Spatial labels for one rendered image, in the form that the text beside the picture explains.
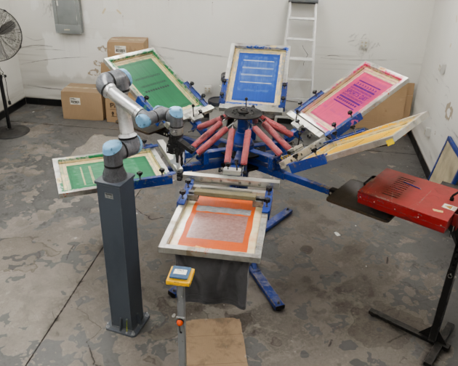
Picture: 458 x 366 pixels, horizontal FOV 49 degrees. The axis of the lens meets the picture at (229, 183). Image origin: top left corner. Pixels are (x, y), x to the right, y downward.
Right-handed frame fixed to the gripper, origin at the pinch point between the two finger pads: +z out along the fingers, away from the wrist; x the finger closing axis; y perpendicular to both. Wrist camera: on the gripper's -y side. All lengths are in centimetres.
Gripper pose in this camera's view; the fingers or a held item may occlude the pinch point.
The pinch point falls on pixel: (180, 165)
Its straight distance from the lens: 294.9
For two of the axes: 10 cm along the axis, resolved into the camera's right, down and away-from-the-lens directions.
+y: -9.4, -1.8, 2.9
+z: -0.2, 8.9, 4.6
